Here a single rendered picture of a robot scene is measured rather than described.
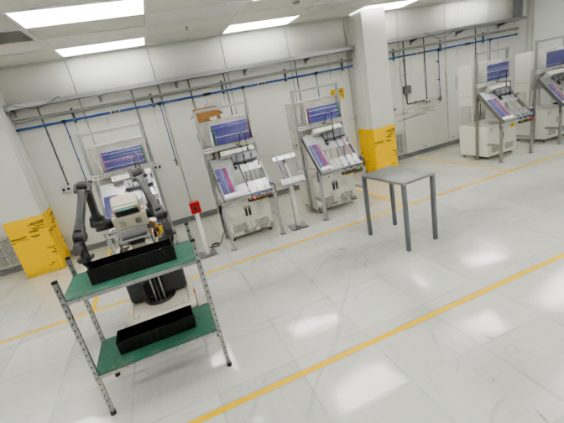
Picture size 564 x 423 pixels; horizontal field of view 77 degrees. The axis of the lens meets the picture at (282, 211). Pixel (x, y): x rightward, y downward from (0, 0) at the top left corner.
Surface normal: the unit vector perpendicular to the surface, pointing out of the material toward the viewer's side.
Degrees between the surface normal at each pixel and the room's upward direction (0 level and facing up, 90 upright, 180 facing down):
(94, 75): 90
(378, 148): 90
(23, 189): 90
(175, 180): 90
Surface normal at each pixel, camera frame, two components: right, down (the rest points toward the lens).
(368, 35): 0.35, 0.24
